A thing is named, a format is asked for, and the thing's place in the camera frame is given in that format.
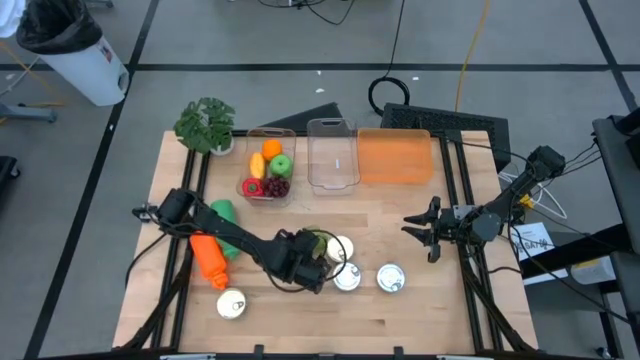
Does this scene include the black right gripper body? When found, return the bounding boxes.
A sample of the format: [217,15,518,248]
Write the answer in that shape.
[427,195,480,265]

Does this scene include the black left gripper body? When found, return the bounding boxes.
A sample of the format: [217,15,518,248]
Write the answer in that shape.
[272,228,333,296]

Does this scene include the green pear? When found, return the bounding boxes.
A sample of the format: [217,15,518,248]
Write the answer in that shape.
[301,225,332,262]

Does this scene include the tin can blue pink label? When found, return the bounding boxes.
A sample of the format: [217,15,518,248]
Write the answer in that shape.
[325,234,356,264]

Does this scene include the tin can green label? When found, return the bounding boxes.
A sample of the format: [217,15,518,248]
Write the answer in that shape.
[331,261,363,293]
[375,262,407,294]

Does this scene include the purple grape bunch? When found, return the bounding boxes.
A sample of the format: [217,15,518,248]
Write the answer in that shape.
[261,175,292,199]

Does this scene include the orange translucent tray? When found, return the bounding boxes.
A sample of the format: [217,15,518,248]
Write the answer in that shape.
[356,125,435,185]

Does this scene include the red bell pepper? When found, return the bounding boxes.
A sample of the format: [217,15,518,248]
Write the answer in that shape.
[241,176,266,198]

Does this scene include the green apple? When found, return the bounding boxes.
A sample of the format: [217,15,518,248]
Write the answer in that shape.
[269,153,296,181]

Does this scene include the clear plastic bin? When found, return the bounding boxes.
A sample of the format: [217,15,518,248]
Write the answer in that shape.
[235,126,298,208]
[305,117,363,197]

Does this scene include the yellow toy fruit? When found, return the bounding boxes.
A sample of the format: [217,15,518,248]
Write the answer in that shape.
[248,150,268,181]

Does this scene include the orange fruit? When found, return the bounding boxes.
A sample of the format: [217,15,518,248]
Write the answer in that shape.
[261,138,285,163]

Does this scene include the tin can white red label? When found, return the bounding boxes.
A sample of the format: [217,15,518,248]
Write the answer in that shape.
[215,287,248,321]

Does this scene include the white paper sheet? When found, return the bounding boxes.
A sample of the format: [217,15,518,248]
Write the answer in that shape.
[510,221,557,263]

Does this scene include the green plastic bottle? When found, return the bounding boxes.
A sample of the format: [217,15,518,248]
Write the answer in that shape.
[209,198,243,262]

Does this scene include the orange plastic bottle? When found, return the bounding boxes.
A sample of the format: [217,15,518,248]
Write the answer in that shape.
[188,227,232,292]

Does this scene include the black flat panel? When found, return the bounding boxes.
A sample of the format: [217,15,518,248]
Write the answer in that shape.
[261,101,345,133]

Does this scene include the white plastic jug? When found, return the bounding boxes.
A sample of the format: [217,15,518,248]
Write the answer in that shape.
[569,255,618,287]

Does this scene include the potted green plant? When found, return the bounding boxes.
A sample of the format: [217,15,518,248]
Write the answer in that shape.
[172,96,237,157]

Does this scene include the dark grey side table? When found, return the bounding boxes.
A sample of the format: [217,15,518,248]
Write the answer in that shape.
[591,106,640,360]

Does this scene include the white trash can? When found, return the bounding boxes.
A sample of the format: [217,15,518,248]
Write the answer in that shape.
[36,33,131,108]

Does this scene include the grey stand base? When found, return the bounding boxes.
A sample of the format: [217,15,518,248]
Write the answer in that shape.
[0,101,59,125]

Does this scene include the black trash bag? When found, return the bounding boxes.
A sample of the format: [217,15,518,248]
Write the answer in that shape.
[15,0,104,56]

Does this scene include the white cloth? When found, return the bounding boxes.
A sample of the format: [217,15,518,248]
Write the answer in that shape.
[0,0,27,40]

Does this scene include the black left camera cable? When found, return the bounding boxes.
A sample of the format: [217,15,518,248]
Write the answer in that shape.
[298,228,350,294]

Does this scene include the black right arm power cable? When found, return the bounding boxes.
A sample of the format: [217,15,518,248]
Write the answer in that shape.
[448,138,540,167]

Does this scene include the black aluminium frame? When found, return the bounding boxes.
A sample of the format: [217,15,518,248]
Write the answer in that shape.
[112,128,540,360]

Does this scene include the black hanging cable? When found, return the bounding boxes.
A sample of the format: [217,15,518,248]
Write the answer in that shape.
[367,0,412,117]

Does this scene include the black left arm base cable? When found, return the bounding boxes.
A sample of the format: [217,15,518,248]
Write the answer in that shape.
[123,230,170,290]

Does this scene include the yellow hanging cable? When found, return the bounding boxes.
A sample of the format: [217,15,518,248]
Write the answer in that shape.
[453,0,494,113]

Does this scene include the black floor cable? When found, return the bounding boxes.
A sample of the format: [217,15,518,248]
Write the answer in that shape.
[256,0,358,27]

